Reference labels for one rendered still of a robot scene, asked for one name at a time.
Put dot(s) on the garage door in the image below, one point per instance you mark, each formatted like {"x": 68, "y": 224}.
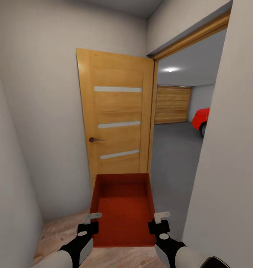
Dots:
{"x": 171, "y": 104}

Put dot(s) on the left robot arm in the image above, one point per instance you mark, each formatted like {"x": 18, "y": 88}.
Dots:
{"x": 75, "y": 252}

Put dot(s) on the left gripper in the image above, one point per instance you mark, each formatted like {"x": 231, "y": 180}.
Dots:
{"x": 93, "y": 226}

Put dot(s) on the storage box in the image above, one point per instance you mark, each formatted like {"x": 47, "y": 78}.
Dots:
{"x": 126, "y": 203}

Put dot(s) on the car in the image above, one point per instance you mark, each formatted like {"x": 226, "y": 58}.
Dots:
{"x": 200, "y": 120}

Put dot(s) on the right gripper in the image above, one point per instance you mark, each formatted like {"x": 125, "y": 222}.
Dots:
{"x": 153, "y": 226}

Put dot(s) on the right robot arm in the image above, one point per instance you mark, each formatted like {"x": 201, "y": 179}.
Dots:
{"x": 175, "y": 254}

